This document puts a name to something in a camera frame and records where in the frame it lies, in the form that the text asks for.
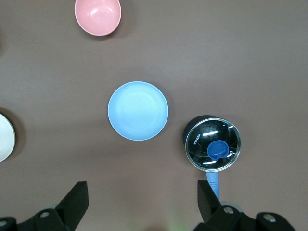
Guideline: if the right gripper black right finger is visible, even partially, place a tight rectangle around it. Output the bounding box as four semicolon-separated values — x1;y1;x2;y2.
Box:
192;180;256;231

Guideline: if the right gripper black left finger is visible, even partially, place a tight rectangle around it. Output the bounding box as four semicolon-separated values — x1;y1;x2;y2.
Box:
19;181;89;231

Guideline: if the wide blue bowl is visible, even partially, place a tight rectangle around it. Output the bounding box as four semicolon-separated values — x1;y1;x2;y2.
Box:
107;81;169;141

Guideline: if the glass lid with blue knob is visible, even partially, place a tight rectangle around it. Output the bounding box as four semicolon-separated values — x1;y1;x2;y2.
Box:
185;118;242;173

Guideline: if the wide beige bowl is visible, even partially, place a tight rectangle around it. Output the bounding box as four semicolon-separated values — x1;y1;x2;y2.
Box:
0;113;16;162

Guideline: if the brown table cover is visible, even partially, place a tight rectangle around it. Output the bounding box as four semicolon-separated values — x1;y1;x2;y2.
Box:
0;0;308;231

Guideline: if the small pink bowl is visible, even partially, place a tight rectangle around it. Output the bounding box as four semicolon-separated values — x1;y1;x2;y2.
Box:
74;0;122;36

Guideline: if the dark pot with blue handle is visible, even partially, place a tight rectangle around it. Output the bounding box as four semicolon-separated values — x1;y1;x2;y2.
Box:
182;115;242;201

